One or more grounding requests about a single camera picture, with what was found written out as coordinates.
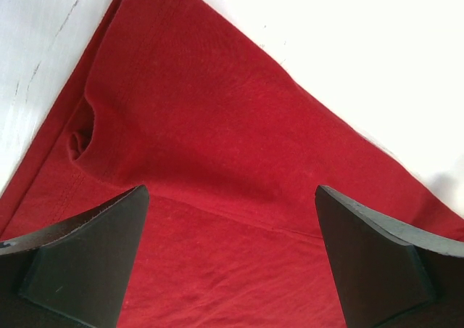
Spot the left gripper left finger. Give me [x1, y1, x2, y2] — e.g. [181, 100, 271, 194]
[1, 186, 149, 327]

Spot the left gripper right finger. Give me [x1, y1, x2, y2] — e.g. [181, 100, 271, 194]
[315, 186, 463, 328]

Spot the red t-shirt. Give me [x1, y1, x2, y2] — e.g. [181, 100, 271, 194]
[1, 0, 463, 327]

